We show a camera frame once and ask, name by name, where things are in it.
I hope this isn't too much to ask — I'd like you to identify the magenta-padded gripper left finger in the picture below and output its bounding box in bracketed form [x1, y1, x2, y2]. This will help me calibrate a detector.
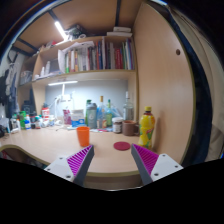
[44, 144, 95, 188]

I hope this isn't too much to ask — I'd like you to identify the small green bottle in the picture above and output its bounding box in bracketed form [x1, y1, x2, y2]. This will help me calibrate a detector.
[18, 110, 27, 130]

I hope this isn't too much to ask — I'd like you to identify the yellow drink bottle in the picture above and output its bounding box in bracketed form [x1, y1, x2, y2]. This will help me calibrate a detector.
[138, 106, 156, 150]

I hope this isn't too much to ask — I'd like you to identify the green glass bottle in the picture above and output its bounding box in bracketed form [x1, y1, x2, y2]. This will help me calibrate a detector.
[105, 98, 114, 128]

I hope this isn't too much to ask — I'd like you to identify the white desk lamp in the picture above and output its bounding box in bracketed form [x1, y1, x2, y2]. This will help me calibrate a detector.
[47, 79, 79, 114]

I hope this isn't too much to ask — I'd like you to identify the orange plastic cup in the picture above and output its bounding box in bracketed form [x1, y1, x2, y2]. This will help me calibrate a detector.
[76, 126, 91, 148]

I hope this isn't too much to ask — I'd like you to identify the pink pen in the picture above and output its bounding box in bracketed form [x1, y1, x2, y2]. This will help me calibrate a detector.
[89, 128, 111, 133]

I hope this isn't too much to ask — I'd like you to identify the blue and white carton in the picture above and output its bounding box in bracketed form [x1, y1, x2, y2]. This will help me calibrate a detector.
[70, 109, 86, 128]

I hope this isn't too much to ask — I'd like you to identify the pink packet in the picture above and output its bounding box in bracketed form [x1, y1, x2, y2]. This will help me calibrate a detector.
[62, 108, 73, 126]

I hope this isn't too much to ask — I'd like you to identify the white tube ceiling light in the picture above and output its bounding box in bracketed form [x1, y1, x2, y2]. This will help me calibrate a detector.
[54, 21, 68, 42]

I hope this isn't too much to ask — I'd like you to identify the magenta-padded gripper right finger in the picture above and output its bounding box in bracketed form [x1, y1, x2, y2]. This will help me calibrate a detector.
[130, 143, 185, 187]

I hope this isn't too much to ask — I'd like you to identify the brown jar with white lid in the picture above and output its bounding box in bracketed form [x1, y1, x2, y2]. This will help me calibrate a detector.
[111, 116, 124, 134]

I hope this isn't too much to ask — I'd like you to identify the flat round red coaster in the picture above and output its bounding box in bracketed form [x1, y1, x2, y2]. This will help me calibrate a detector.
[113, 141, 132, 152]

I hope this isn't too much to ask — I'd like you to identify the clear glass bottle, white cap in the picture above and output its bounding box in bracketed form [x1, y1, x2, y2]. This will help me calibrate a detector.
[122, 91, 135, 122]

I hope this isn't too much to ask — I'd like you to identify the wooden shelf unit with books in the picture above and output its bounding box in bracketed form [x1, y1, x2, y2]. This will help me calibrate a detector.
[18, 26, 138, 83]

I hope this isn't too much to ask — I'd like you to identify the white bottle with red label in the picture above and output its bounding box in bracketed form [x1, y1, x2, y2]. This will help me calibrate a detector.
[41, 103, 51, 122]

